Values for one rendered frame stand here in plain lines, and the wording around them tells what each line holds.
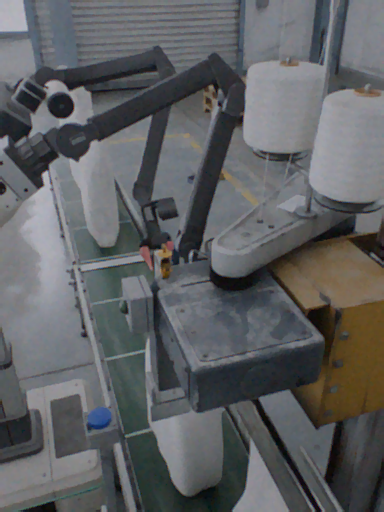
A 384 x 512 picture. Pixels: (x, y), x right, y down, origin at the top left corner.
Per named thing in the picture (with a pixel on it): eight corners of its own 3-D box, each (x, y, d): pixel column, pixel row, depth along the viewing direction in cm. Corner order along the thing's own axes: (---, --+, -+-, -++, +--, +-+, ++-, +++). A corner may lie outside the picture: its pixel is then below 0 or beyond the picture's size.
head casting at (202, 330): (149, 370, 113) (142, 260, 97) (248, 347, 119) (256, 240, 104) (190, 485, 88) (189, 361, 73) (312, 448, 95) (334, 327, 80)
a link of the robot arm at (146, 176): (162, 77, 165) (160, 65, 155) (179, 80, 165) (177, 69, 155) (134, 202, 167) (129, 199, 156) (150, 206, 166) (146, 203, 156)
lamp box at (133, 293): (124, 313, 102) (121, 278, 98) (145, 309, 104) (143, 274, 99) (132, 336, 96) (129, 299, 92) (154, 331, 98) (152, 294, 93)
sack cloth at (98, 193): (82, 216, 331) (67, 107, 294) (114, 212, 336) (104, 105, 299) (90, 250, 293) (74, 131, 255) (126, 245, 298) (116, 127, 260)
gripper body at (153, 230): (172, 238, 158) (166, 217, 159) (141, 244, 155) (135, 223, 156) (168, 244, 164) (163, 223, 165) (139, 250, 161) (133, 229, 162)
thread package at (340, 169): (292, 179, 90) (303, 84, 82) (360, 169, 94) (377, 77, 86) (337, 213, 78) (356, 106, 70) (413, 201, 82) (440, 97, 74)
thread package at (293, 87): (230, 138, 112) (234, 58, 103) (296, 131, 117) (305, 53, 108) (262, 163, 99) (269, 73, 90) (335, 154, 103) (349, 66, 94)
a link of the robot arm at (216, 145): (218, 82, 120) (228, 80, 110) (239, 89, 121) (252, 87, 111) (170, 247, 130) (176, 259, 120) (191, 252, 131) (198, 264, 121)
